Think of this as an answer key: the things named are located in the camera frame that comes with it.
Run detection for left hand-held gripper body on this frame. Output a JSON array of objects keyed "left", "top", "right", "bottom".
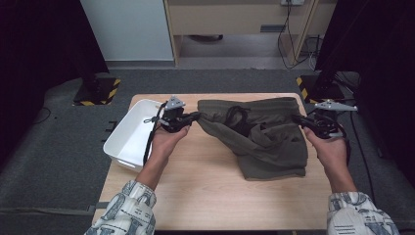
[{"left": 158, "top": 95, "right": 193, "bottom": 133}]

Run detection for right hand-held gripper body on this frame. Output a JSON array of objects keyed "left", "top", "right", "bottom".
[{"left": 307, "top": 99, "right": 358, "bottom": 140}]

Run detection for olive green shorts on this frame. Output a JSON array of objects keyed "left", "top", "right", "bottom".
[{"left": 196, "top": 96, "right": 308, "bottom": 181}]

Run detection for white plastic bin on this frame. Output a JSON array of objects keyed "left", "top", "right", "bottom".
[{"left": 103, "top": 98, "right": 164, "bottom": 173}]

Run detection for person's left hand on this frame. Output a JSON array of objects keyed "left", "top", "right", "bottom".
[{"left": 148, "top": 124, "right": 191, "bottom": 165}]

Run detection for person's right hand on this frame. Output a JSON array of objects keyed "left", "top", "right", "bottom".
[{"left": 302, "top": 126, "right": 349, "bottom": 174}]

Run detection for black stand with striped base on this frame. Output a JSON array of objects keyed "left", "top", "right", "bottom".
[
  {"left": 72, "top": 62, "right": 121, "bottom": 107},
  {"left": 296, "top": 73, "right": 346, "bottom": 105}
]

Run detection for black tape marks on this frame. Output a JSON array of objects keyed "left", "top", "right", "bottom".
[{"left": 101, "top": 120, "right": 117, "bottom": 143}]

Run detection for dark curtain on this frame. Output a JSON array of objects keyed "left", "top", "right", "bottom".
[
  {"left": 314, "top": 0, "right": 415, "bottom": 189},
  {"left": 0, "top": 0, "right": 111, "bottom": 170}
]

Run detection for white cabinet panel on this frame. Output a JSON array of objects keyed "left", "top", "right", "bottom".
[{"left": 80, "top": 0, "right": 174, "bottom": 62}]

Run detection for light wooden desk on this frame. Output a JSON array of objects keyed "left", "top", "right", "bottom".
[{"left": 162, "top": 0, "right": 337, "bottom": 67}]

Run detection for grey tape strip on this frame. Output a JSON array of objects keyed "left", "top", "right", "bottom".
[{"left": 87, "top": 201, "right": 111, "bottom": 213}]

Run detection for right hand-held gripper cable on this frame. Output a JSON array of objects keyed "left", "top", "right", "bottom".
[{"left": 339, "top": 130, "right": 352, "bottom": 165}]

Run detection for hand-held gripper cable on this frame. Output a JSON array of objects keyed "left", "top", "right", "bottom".
[
  {"left": 142, "top": 102, "right": 168, "bottom": 167},
  {"left": 339, "top": 130, "right": 352, "bottom": 165}
]

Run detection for left hand-held gripper cable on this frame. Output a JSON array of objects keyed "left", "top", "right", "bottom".
[{"left": 142, "top": 102, "right": 168, "bottom": 167}]

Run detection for long black floor cable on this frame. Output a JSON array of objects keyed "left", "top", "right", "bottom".
[{"left": 349, "top": 111, "right": 384, "bottom": 204}]

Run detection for white cable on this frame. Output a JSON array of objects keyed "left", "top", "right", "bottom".
[{"left": 307, "top": 48, "right": 318, "bottom": 71}]

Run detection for black power cable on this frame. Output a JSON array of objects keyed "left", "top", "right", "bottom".
[{"left": 277, "top": 2, "right": 314, "bottom": 71}]

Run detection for short black floor cable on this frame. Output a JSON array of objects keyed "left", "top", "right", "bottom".
[{"left": 32, "top": 107, "right": 52, "bottom": 125}]

